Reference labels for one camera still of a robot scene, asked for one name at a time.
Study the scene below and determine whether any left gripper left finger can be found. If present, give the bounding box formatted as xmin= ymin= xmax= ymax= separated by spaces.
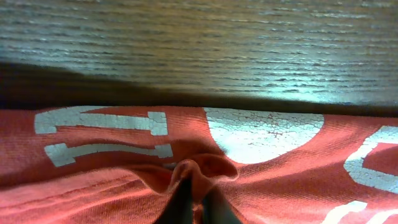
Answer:
xmin=154 ymin=179 xmax=193 ymax=224

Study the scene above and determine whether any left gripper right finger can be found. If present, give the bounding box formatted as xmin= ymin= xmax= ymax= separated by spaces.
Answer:
xmin=201 ymin=187 xmax=242 ymax=224

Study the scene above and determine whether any orange t-shirt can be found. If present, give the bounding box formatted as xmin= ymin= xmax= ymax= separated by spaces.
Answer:
xmin=1 ymin=106 xmax=397 ymax=223

